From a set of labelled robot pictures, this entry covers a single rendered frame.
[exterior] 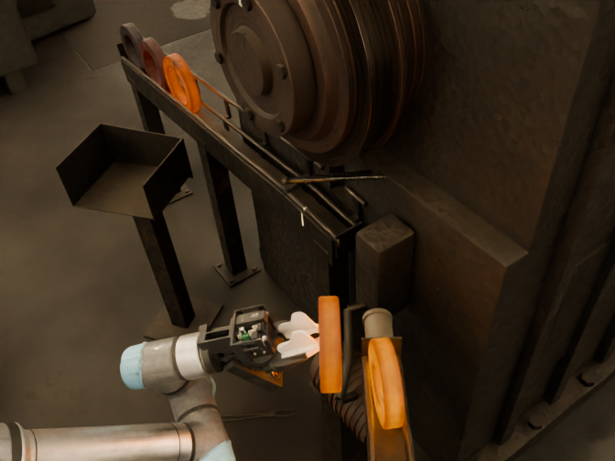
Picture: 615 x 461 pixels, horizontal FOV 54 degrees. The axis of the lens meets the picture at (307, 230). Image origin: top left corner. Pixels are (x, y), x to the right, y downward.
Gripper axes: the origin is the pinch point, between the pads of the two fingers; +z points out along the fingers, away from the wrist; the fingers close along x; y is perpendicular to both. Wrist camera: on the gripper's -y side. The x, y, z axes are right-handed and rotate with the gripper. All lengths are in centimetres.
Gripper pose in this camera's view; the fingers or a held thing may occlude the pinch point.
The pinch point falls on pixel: (328, 337)
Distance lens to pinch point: 98.3
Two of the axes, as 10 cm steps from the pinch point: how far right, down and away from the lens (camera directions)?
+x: 0.1, -6.9, 7.2
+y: -3.2, -6.9, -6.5
